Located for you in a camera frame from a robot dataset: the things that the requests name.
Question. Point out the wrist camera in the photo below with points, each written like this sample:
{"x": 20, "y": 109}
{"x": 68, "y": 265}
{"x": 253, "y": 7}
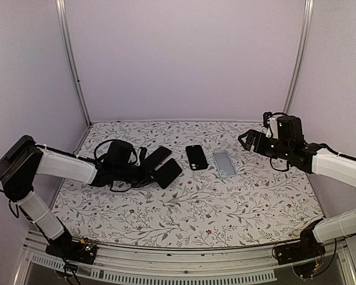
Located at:
{"x": 266, "y": 118}
{"x": 142, "y": 153}

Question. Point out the light blue phone case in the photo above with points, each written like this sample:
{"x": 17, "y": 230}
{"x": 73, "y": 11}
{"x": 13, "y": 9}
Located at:
{"x": 224, "y": 164}

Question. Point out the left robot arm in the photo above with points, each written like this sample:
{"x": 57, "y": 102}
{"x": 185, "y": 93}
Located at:
{"x": 27, "y": 160}

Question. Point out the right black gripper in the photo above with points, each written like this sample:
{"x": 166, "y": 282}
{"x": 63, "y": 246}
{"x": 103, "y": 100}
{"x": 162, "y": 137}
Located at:
{"x": 253, "y": 134}

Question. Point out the black phone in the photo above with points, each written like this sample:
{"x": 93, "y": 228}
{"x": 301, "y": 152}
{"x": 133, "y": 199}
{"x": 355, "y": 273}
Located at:
{"x": 167, "y": 173}
{"x": 156, "y": 158}

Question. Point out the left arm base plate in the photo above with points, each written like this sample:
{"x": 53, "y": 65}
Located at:
{"x": 83, "y": 252}

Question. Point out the front aluminium rail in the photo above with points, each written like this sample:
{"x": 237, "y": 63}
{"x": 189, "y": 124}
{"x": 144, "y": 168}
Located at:
{"x": 121, "y": 264}

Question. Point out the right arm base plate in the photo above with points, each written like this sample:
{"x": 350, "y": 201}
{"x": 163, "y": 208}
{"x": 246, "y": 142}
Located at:
{"x": 286, "y": 253}

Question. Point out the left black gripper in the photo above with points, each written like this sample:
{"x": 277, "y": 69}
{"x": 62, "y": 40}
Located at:
{"x": 146, "y": 178}

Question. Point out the right aluminium frame post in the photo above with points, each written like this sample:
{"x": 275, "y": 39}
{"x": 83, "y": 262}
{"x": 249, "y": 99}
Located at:
{"x": 301, "y": 51}

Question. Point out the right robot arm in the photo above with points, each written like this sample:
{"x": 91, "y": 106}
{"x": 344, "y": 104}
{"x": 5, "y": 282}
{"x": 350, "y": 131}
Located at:
{"x": 284, "y": 140}

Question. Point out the aluminium frame post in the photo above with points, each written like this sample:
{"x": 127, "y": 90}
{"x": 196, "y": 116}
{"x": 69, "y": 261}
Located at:
{"x": 66, "y": 38}
{"x": 301, "y": 51}

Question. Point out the floral patterned table mat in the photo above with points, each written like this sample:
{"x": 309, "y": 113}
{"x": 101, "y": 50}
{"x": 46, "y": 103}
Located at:
{"x": 261, "y": 204}

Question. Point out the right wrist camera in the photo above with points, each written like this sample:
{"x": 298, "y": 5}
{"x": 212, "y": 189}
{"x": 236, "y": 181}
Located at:
{"x": 266, "y": 118}

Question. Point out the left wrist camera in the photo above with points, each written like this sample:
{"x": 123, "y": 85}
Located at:
{"x": 142, "y": 153}

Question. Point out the left aluminium frame post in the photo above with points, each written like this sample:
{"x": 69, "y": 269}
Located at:
{"x": 66, "y": 38}

